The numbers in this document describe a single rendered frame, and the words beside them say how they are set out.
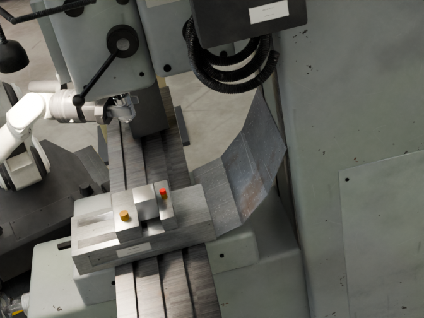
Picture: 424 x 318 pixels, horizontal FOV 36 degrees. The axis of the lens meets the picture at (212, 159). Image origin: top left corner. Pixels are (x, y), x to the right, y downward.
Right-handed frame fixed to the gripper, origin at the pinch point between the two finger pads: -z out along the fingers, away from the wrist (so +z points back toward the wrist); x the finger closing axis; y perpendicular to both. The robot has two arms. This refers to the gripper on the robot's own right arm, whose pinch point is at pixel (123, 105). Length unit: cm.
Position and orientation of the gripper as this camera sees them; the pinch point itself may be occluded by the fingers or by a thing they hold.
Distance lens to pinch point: 164.2
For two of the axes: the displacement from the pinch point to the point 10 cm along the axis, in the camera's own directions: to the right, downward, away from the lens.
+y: 1.6, 7.9, 6.0
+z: -9.6, -0.1, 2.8
